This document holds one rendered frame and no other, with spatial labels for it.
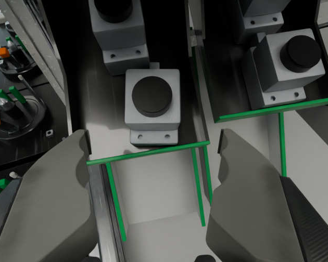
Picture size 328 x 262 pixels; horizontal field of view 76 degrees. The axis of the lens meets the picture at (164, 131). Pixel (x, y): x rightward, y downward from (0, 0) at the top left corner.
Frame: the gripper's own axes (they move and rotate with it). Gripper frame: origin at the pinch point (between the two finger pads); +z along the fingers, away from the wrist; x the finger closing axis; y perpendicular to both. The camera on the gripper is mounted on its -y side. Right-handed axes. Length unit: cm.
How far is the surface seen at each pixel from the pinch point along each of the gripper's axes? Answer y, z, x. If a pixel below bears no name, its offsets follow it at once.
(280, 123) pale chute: 9.2, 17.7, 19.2
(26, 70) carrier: 9, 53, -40
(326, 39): 6, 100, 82
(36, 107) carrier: 15, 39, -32
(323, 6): -8, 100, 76
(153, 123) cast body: 1.2, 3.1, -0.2
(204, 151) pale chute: 12.8, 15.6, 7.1
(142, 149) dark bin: 6.1, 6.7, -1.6
